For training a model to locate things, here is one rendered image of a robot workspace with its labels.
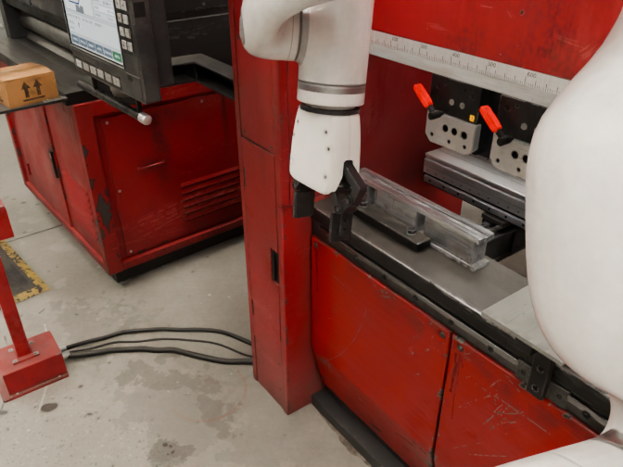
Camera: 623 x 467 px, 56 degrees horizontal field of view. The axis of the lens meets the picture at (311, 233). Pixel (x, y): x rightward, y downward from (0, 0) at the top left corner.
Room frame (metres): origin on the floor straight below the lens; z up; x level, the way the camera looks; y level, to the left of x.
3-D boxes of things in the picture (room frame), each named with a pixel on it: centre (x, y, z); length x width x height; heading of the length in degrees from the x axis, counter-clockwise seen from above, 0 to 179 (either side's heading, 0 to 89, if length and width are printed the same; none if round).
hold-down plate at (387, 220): (1.46, -0.21, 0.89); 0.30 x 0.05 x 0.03; 36
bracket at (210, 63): (1.89, 0.37, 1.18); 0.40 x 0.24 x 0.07; 36
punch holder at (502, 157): (1.19, -0.48, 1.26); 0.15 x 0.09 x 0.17; 36
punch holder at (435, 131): (1.35, -0.36, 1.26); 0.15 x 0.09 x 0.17; 36
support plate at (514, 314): (0.92, -0.49, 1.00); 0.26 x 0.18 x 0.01; 126
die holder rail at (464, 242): (1.45, -0.29, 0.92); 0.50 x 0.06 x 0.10; 36
